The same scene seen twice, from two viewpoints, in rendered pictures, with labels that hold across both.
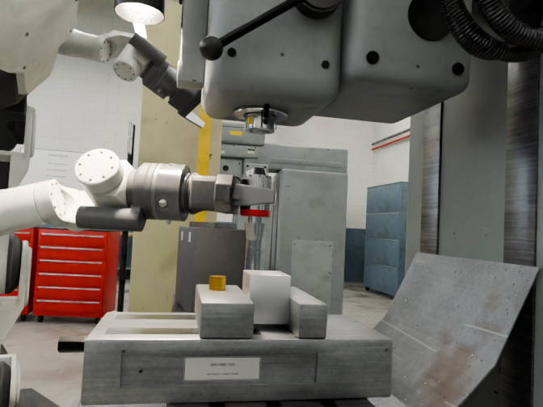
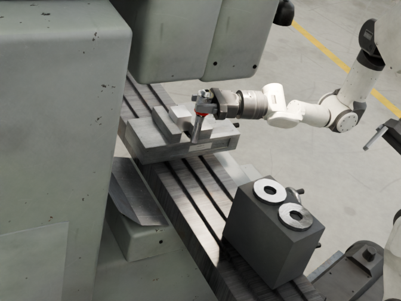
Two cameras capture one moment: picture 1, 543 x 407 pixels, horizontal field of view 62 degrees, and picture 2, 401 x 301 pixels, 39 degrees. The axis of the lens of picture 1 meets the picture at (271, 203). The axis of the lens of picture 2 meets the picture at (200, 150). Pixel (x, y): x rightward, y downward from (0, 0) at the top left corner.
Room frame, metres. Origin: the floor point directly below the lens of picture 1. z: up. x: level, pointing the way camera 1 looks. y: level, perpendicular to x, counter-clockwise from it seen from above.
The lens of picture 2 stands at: (2.00, -0.56, 2.08)
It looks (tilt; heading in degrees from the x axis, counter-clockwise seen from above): 37 degrees down; 154
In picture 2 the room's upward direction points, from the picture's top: 15 degrees clockwise
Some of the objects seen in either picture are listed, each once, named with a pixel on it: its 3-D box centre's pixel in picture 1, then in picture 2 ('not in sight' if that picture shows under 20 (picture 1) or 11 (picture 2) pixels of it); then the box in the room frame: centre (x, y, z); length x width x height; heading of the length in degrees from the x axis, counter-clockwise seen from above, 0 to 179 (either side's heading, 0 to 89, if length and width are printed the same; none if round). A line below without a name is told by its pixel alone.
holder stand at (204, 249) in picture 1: (209, 264); (271, 229); (1.08, 0.14, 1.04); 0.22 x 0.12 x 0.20; 20
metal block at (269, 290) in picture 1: (264, 295); (179, 118); (0.60, 0.00, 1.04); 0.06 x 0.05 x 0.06; 12
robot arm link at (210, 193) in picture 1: (197, 195); (232, 104); (0.71, 0.12, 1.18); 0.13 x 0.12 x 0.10; 177
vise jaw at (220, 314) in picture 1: (220, 308); (193, 120); (0.59, 0.06, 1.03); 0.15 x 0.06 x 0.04; 12
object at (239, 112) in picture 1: (260, 113); not in sight; (0.70, 0.02, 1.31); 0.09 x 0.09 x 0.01
